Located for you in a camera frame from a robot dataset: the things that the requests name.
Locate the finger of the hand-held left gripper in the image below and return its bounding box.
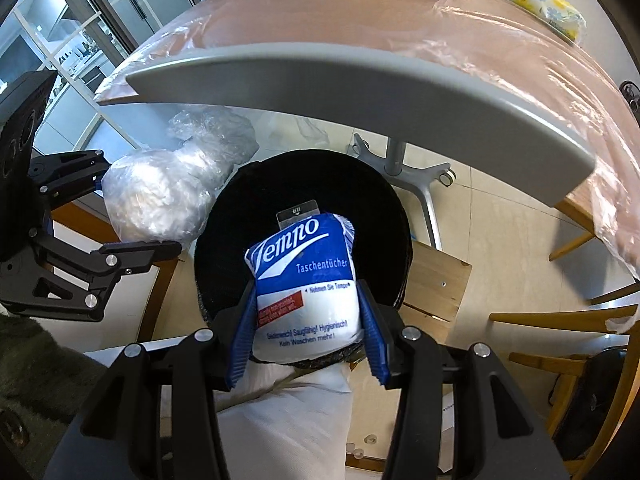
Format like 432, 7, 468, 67
5, 232, 183, 323
27, 149, 112, 211

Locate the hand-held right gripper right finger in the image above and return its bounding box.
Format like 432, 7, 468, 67
356, 282, 571, 480

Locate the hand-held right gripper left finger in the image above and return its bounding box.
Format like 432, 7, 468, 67
42, 280, 258, 480

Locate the clear plastic bag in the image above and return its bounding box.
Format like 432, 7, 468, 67
102, 109, 260, 248

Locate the blue white tissue pack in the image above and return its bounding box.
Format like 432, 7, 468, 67
244, 211, 366, 365

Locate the black trash bin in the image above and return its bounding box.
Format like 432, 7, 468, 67
192, 149, 415, 366

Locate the white pillow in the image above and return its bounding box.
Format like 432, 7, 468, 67
215, 357, 353, 480

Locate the wooden board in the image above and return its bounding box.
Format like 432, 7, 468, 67
400, 242, 473, 341

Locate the glass sliding door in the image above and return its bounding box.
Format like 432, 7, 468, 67
0, 0, 236, 156

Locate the wooden chair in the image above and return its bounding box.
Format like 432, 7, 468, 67
487, 290, 640, 480

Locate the black bag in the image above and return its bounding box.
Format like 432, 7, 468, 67
547, 347, 628, 461

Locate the grey side table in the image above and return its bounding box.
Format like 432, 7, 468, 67
125, 42, 598, 251

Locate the clear plastic table cover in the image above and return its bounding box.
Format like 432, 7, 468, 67
95, 0, 640, 281

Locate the yellow tissue pack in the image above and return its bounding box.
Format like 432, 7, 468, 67
502, 0, 587, 43

